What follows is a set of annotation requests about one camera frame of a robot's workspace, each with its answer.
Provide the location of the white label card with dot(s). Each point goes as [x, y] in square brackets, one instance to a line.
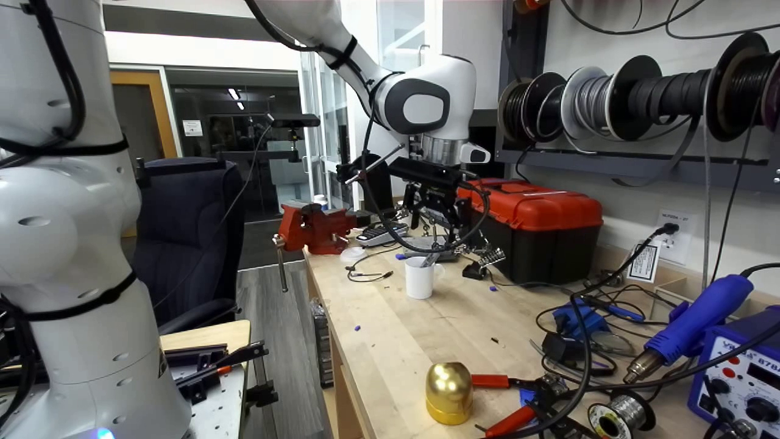
[643, 263]

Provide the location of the black and orange tool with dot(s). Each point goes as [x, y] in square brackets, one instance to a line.
[234, 360]

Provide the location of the red bench vise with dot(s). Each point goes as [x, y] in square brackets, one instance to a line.
[317, 230]

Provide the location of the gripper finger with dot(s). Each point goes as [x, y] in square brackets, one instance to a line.
[456, 224]
[412, 207]

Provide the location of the paper sign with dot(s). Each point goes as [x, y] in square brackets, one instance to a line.
[192, 128]

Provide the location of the camera on mount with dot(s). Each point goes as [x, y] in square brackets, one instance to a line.
[295, 121]

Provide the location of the marker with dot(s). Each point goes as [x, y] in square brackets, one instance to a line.
[430, 260]

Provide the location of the white lid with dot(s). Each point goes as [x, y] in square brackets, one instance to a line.
[352, 255]

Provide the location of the wooden door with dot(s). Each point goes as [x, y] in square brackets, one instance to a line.
[159, 110]

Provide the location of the dark wall rail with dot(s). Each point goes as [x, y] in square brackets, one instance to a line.
[609, 163]

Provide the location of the helping hands tool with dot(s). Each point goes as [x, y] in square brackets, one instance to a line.
[484, 262]

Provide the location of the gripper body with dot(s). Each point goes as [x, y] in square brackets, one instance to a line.
[440, 196]

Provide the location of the blue hot air gun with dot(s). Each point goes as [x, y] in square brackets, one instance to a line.
[694, 323]

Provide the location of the blue soldering station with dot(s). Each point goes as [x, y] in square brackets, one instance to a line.
[746, 378]

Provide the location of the gold dome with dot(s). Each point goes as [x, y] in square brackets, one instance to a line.
[449, 393]

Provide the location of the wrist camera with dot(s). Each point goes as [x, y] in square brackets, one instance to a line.
[426, 169]

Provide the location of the solder spool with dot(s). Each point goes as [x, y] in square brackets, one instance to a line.
[618, 417]

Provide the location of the black power adapter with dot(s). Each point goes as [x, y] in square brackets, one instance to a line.
[560, 347]

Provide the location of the calculator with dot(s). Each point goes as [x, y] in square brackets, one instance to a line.
[381, 235]

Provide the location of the wall socket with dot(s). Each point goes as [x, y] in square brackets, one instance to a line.
[679, 241]

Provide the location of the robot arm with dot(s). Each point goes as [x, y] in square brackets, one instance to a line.
[67, 244]

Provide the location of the red and black toolbox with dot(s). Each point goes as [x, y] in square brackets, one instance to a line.
[536, 231]

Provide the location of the white mug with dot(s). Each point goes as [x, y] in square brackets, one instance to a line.
[419, 279]

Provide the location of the black device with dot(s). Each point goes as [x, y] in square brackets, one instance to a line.
[372, 183]

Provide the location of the office chair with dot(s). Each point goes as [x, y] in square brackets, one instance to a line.
[189, 244]

